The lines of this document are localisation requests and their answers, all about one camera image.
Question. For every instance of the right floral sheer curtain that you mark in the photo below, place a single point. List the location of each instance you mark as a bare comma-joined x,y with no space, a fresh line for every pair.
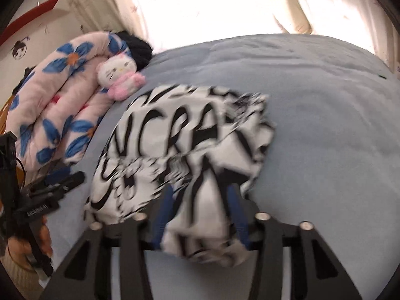
363,23

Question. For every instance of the white black graffiti print jacket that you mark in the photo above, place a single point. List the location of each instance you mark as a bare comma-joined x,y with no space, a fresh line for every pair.
197,141

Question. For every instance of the person left hand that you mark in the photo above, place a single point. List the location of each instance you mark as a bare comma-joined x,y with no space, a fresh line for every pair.
19,249

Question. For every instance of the grey-blue fleece bed blanket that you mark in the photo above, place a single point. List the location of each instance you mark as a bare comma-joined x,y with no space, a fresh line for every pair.
333,161

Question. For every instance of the cartoon face wall sticker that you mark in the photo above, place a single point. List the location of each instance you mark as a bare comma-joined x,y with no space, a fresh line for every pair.
20,48

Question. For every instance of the red wall shelf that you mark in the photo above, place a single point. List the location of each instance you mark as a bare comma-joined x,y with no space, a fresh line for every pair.
26,18

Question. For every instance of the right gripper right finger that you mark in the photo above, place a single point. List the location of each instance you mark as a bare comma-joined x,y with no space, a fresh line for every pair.
315,271

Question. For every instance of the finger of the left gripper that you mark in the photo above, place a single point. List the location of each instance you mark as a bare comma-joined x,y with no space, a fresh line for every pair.
58,191
55,177

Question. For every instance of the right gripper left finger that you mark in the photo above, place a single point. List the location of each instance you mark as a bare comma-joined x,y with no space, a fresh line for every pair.
116,253

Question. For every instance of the hello kitty plush toy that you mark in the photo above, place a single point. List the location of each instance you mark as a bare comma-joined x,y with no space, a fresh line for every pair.
119,76

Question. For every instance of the floral sheer curtain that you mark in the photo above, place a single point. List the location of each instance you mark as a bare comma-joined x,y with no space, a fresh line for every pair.
110,15
363,23

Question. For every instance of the left floral sheer curtain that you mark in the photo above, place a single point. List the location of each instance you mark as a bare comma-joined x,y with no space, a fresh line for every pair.
110,15

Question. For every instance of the black knit garment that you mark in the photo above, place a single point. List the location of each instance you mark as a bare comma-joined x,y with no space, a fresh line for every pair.
141,51

